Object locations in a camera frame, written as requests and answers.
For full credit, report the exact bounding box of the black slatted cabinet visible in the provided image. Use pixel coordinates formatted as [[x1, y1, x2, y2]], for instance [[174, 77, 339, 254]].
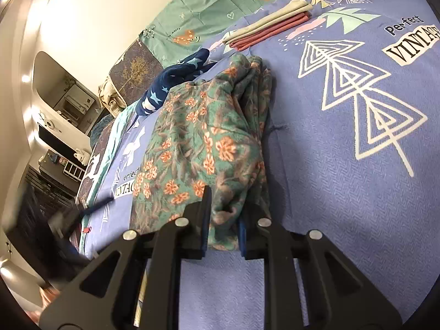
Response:
[[17, 167, 79, 221]]

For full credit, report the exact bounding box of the navy star print garment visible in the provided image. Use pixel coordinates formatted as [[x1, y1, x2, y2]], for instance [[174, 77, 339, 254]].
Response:
[[136, 48, 215, 116]]

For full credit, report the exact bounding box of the blue printed bedsheet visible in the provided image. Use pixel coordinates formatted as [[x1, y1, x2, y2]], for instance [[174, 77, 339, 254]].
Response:
[[79, 0, 440, 330]]

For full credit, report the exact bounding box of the dark tree print pillow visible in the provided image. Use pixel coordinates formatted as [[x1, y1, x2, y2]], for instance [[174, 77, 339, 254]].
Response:
[[108, 38, 166, 107]]

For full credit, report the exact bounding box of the black flat screen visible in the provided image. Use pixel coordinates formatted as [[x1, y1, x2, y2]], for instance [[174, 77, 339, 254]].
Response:
[[38, 125, 92, 160]]

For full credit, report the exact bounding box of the white wire rack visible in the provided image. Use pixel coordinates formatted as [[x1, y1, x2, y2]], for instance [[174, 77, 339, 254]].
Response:
[[64, 160, 85, 181]]

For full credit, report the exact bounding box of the green heart print sheet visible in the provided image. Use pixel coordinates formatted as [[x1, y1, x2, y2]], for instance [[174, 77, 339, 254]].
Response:
[[139, 0, 327, 69]]

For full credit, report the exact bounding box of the red folded cloth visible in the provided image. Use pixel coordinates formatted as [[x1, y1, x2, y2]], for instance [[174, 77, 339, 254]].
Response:
[[230, 11, 312, 50]]

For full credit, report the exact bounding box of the green floral cloth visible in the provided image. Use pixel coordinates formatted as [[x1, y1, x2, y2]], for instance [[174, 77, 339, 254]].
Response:
[[131, 53, 276, 251]]

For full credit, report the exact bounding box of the beige crumpled cloth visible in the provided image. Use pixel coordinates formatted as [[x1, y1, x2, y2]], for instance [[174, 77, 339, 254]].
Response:
[[98, 79, 124, 117]]

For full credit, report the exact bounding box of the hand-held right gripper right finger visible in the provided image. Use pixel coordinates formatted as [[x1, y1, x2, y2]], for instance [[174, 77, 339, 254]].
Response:
[[239, 210, 402, 330]]

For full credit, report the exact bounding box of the white round camera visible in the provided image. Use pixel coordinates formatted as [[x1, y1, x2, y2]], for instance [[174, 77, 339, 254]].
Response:
[[38, 112, 57, 133]]

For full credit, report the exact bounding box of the beige folded cloth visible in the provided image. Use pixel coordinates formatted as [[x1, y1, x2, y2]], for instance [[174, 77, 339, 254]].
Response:
[[223, 0, 313, 43]]

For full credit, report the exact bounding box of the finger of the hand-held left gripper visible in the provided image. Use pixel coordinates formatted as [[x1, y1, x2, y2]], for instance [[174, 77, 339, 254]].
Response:
[[50, 196, 116, 238]]

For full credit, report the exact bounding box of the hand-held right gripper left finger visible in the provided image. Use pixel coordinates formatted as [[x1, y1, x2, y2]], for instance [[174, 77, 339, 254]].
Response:
[[38, 185, 213, 330]]

